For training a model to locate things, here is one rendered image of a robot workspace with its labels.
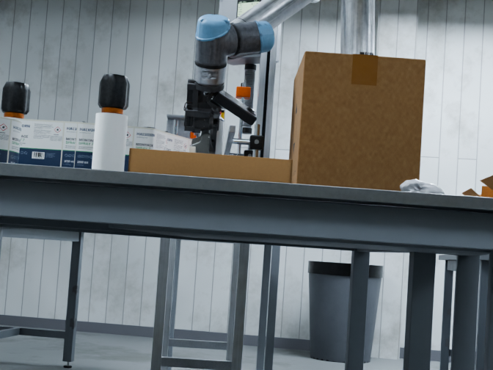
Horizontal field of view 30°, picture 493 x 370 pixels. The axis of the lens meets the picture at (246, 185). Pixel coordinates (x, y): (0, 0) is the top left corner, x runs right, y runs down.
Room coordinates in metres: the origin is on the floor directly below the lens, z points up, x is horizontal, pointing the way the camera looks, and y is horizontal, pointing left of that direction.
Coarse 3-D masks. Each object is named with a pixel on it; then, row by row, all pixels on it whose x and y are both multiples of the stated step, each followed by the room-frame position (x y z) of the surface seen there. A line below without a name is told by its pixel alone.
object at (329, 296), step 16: (320, 272) 6.45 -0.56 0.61; (336, 272) 6.39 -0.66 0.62; (320, 288) 6.47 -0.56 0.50; (336, 288) 6.40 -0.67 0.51; (368, 288) 6.43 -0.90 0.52; (320, 304) 6.47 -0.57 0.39; (336, 304) 6.41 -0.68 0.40; (368, 304) 6.45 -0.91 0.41; (320, 320) 6.48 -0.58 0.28; (336, 320) 6.41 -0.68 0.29; (368, 320) 6.47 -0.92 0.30; (320, 336) 6.48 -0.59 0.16; (336, 336) 6.42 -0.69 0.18; (368, 336) 6.50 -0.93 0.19; (320, 352) 6.49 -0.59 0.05; (336, 352) 6.43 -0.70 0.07; (368, 352) 6.53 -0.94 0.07
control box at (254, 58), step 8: (224, 0) 2.70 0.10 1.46; (232, 0) 2.69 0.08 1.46; (224, 8) 2.70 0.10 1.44; (232, 8) 2.69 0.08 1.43; (232, 16) 2.69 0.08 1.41; (280, 24) 2.70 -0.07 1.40; (280, 32) 2.70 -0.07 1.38; (248, 56) 2.66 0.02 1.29; (256, 56) 2.64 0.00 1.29; (232, 64) 2.78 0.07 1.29; (240, 64) 2.77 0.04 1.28
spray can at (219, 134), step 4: (220, 112) 2.26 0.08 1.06; (220, 116) 2.27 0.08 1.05; (220, 120) 2.25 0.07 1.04; (220, 124) 2.25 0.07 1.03; (220, 128) 2.25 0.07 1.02; (220, 132) 2.25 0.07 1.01; (216, 136) 2.25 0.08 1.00; (220, 136) 2.25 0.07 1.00; (216, 140) 2.25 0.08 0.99; (220, 140) 2.25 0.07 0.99; (216, 144) 2.25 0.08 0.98; (220, 144) 2.25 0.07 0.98; (216, 148) 2.25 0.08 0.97; (220, 148) 2.26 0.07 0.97; (216, 152) 2.25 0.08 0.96; (220, 152) 2.26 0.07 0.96
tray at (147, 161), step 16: (128, 160) 1.45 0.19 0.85; (144, 160) 1.45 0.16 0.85; (160, 160) 1.45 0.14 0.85; (176, 160) 1.45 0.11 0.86; (192, 160) 1.45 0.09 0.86; (208, 160) 1.46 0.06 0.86; (224, 160) 1.46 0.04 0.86; (240, 160) 1.46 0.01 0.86; (256, 160) 1.46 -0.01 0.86; (272, 160) 1.46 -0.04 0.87; (288, 160) 1.46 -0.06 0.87; (208, 176) 1.46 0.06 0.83; (224, 176) 1.46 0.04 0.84; (240, 176) 1.46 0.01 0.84; (256, 176) 1.46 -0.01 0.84; (272, 176) 1.46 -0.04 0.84; (288, 176) 1.46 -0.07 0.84
